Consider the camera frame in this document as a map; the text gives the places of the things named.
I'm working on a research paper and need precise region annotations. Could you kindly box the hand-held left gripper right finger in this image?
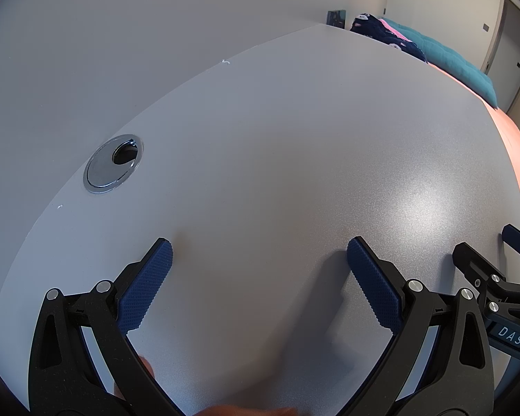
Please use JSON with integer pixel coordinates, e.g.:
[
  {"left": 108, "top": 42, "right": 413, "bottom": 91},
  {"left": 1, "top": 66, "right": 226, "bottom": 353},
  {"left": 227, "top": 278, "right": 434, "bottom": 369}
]
[{"left": 336, "top": 236, "right": 497, "bottom": 416}]

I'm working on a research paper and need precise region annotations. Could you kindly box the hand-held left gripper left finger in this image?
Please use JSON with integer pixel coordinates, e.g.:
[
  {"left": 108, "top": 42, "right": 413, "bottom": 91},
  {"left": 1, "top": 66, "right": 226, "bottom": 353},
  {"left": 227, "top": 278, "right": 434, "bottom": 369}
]
[{"left": 28, "top": 237, "right": 185, "bottom": 416}]

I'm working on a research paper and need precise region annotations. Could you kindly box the person's left hand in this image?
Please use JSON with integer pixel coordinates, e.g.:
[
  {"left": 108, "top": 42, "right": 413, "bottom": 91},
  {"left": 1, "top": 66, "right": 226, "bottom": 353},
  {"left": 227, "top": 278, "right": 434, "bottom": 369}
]
[{"left": 136, "top": 355, "right": 301, "bottom": 416}]

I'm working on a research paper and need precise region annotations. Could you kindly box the teal pillow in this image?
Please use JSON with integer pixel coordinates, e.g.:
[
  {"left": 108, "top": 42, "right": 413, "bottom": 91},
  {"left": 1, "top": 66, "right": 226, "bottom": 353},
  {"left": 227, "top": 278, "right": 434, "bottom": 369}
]
[{"left": 381, "top": 17, "right": 498, "bottom": 110}]

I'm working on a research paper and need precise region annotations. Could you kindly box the grey door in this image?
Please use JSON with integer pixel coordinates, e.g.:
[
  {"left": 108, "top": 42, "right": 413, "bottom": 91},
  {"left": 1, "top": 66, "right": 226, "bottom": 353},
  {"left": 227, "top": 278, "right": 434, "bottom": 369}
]
[{"left": 498, "top": 0, "right": 520, "bottom": 118}]

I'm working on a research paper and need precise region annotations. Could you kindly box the dark navy patterned clothing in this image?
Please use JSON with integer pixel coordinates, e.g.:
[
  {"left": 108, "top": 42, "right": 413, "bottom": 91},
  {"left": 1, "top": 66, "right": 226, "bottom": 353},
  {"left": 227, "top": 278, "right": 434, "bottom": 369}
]
[{"left": 350, "top": 13, "right": 429, "bottom": 64}]

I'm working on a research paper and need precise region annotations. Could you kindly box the silver desk cable grommet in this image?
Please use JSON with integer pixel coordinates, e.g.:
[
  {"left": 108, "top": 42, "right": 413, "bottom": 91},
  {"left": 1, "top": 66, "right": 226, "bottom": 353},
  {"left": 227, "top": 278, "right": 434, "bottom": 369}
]
[{"left": 83, "top": 134, "right": 144, "bottom": 193}]

